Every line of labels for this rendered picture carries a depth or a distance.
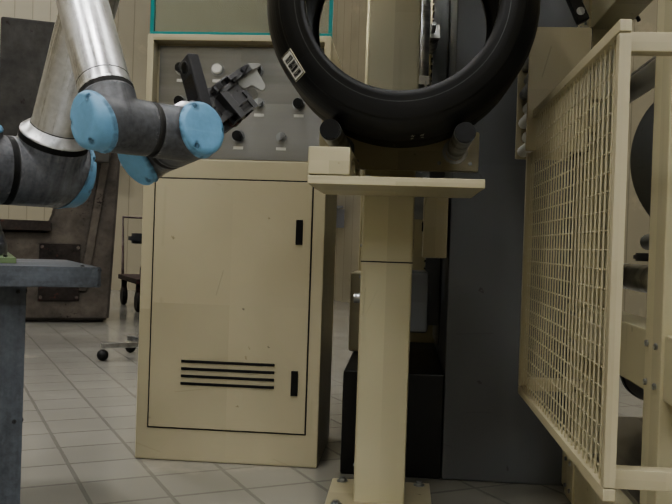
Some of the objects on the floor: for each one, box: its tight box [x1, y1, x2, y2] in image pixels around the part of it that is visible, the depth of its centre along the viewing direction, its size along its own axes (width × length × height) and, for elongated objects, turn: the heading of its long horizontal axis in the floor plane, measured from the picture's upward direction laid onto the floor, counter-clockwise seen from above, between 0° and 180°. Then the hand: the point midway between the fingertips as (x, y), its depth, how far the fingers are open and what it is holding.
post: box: [353, 0, 421, 504], centre depth 215 cm, size 13×13×250 cm
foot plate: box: [325, 476, 431, 504], centre depth 216 cm, size 27×27×2 cm
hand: (253, 65), depth 167 cm, fingers closed
